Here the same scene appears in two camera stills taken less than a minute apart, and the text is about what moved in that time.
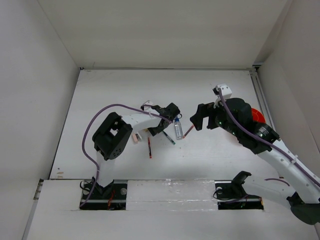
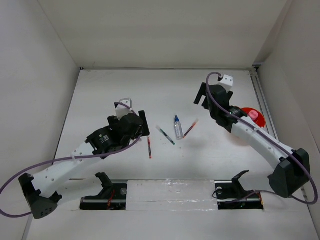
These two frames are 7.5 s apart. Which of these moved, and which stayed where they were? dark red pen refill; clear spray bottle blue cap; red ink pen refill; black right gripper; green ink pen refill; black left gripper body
Moved: black right gripper; black left gripper body
Stayed: clear spray bottle blue cap; dark red pen refill; red ink pen refill; green ink pen refill
